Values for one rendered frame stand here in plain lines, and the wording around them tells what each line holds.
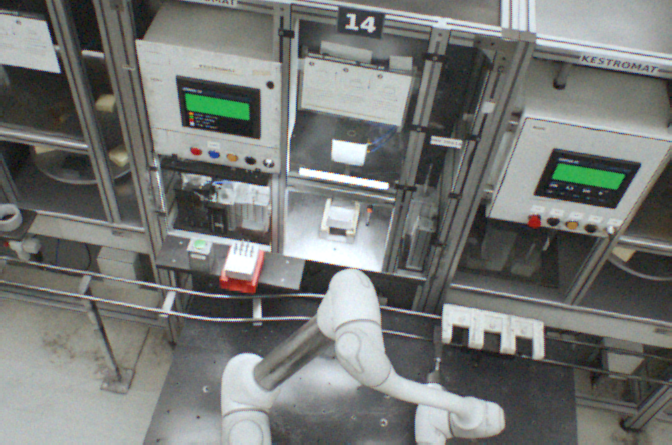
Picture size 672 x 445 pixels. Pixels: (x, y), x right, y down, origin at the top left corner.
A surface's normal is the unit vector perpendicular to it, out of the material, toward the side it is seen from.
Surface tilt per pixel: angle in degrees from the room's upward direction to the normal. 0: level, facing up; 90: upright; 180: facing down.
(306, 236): 0
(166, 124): 90
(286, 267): 0
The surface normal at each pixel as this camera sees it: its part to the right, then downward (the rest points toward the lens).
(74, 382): 0.07, -0.64
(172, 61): -0.16, 0.75
